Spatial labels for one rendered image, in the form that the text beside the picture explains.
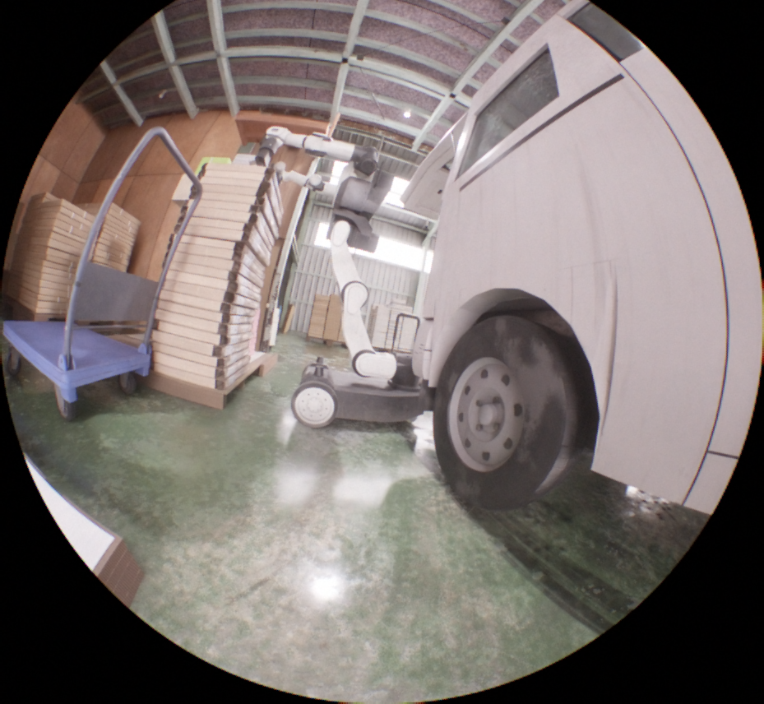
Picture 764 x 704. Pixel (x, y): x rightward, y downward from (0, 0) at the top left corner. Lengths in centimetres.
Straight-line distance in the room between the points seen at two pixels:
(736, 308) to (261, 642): 74
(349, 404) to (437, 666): 98
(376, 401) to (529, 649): 103
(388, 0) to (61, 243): 293
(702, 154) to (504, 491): 75
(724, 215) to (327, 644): 79
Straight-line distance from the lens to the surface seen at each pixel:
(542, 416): 53
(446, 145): 187
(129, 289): 93
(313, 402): 103
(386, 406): 112
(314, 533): 58
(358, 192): 134
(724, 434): 45
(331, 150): 129
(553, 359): 53
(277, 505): 63
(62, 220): 222
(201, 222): 119
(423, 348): 94
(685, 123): 59
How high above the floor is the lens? 44
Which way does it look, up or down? 3 degrees up
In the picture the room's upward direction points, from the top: 10 degrees clockwise
